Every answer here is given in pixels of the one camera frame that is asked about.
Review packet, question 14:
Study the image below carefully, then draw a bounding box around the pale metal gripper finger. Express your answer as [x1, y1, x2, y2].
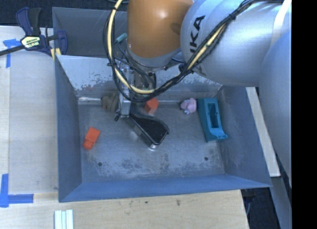
[124, 117, 158, 150]

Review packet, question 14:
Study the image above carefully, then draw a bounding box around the brown toy animal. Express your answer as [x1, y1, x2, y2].
[100, 92, 120, 113]

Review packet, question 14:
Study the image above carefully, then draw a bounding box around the orange block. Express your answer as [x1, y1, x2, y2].
[144, 97, 159, 115]
[82, 127, 101, 150]

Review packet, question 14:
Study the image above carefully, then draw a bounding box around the grey metal bin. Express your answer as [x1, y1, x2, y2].
[52, 6, 273, 203]

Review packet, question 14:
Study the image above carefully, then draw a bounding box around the pink toy animal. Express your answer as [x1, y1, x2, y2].
[179, 97, 198, 115]

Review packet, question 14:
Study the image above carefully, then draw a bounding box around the teal plastic block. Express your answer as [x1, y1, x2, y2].
[197, 97, 229, 143]

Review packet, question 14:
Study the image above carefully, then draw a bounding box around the pale wood board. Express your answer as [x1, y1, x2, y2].
[9, 49, 59, 195]

